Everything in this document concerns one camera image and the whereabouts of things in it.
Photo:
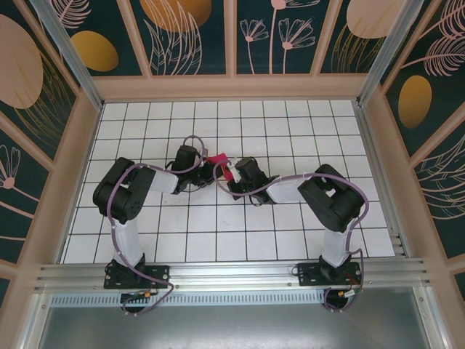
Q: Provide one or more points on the pink paper sheet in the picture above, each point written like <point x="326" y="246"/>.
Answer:
<point x="217" y="159"/>

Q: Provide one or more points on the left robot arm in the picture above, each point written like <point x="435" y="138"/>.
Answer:
<point x="123" y="192"/>

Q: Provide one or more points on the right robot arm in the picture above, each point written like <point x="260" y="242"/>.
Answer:
<point x="334" y="200"/>

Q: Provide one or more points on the grey metal sheet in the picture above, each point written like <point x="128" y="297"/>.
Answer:
<point x="232" y="327"/>

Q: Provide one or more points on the aluminium mounting rail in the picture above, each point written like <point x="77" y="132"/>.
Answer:
<point x="236" y="272"/>

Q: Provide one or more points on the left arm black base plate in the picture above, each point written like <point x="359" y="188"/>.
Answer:
<point x="160" y="276"/>

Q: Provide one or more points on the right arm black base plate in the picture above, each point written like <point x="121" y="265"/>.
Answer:
<point x="309" y="274"/>

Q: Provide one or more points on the aluminium side rail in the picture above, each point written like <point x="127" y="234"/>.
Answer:
<point x="379" y="174"/>

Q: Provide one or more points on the aluminium frame post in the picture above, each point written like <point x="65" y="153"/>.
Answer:
<point x="74" y="65"/>
<point x="392" y="51"/>

